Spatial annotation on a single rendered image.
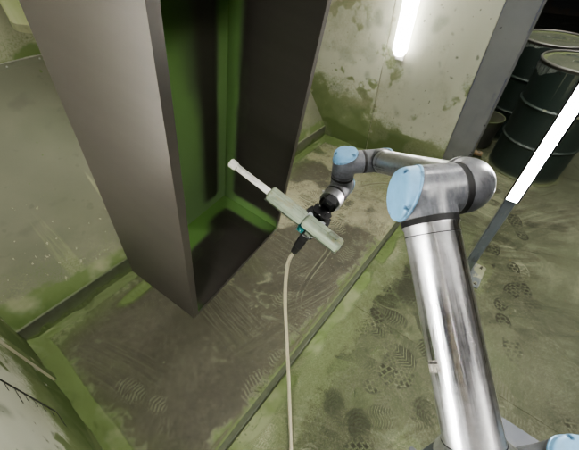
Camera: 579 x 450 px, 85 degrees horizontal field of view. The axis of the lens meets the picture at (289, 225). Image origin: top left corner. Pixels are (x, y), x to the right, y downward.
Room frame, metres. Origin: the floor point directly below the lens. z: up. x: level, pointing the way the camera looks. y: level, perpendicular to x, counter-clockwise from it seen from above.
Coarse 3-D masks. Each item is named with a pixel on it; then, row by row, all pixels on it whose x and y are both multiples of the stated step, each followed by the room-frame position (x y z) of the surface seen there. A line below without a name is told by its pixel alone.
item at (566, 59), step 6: (546, 54) 2.61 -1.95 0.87; (552, 54) 2.62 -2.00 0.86; (558, 54) 2.62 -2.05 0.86; (564, 54) 2.62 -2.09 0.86; (570, 54) 2.62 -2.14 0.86; (576, 54) 2.63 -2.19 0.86; (552, 60) 2.51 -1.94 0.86; (558, 60) 2.51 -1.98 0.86; (564, 60) 2.51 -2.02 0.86; (570, 60) 2.51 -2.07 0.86; (576, 60) 2.50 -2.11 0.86; (564, 66) 2.37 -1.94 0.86; (570, 66) 2.37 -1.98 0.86; (576, 66) 2.37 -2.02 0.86
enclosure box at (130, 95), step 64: (64, 0) 0.61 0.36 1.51; (128, 0) 0.52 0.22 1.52; (192, 0) 1.08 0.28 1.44; (256, 0) 1.16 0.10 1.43; (320, 0) 1.04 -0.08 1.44; (64, 64) 0.67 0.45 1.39; (128, 64) 0.55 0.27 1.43; (192, 64) 1.08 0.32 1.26; (256, 64) 1.17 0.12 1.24; (128, 128) 0.59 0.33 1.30; (192, 128) 1.09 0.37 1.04; (256, 128) 1.18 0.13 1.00; (128, 192) 0.66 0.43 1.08; (192, 192) 1.10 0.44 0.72; (256, 192) 1.20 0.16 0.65; (128, 256) 0.79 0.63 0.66; (192, 256) 0.91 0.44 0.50
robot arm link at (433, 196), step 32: (416, 192) 0.49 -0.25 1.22; (448, 192) 0.49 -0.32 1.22; (416, 224) 0.45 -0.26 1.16; (448, 224) 0.44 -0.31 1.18; (416, 256) 0.41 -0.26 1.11; (448, 256) 0.39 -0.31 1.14; (416, 288) 0.37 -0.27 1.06; (448, 288) 0.34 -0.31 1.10; (448, 320) 0.30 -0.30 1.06; (480, 320) 0.31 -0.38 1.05; (448, 352) 0.25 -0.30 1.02; (480, 352) 0.25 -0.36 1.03; (448, 384) 0.21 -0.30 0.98; (480, 384) 0.20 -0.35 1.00; (448, 416) 0.17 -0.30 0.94; (480, 416) 0.16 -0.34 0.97; (448, 448) 0.13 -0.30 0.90; (480, 448) 0.12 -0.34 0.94; (512, 448) 0.12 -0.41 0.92
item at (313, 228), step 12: (240, 168) 0.92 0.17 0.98; (252, 180) 0.88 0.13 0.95; (264, 192) 0.86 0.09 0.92; (276, 192) 0.85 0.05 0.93; (276, 204) 0.82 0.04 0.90; (288, 204) 0.81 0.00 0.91; (288, 216) 0.79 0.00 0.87; (300, 216) 0.77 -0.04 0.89; (312, 216) 0.78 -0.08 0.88; (312, 228) 0.74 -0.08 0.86; (324, 228) 0.75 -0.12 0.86; (300, 240) 0.77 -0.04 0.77; (324, 240) 0.71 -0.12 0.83; (336, 240) 0.71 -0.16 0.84
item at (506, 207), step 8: (504, 200) 1.23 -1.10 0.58; (504, 208) 1.21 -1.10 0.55; (512, 208) 1.19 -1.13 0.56; (496, 216) 1.22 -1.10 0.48; (504, 216) 1.20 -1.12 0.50; (496, 224) 1.20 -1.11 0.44; (488, 232) 1.21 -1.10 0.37; (496, 232) 1.19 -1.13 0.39; (480, 240) 1.22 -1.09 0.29; (488, 240) 1.20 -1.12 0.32; (480, 248) 1.20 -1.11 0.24; (472, 256) 1.21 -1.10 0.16; (472, 264) 1.20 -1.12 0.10
